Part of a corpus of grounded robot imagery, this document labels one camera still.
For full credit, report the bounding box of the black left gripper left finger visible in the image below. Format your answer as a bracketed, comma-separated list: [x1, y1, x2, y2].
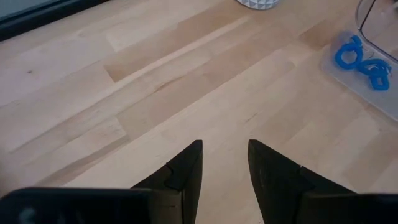
[0, 139, 204, 224]

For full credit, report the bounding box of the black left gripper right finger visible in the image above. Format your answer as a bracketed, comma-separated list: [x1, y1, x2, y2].
[248, 139, 398, 224]

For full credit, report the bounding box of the blue spring keychain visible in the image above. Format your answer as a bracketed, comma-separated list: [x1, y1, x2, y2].
[334, 34, 364, 71]
[368, 73, 391, 92]
[357, 58, 393, 77]

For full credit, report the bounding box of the clear plastic bin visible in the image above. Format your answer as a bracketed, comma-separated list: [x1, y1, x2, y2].
[320, 0, 398, 123]

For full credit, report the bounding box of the potted succulent, patterned white pot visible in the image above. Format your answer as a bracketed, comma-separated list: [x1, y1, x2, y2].
[236, 0, 280, 11]

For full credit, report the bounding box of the black aluminium table frame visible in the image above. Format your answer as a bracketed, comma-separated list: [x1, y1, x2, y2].
[0, 0, 109, 43]

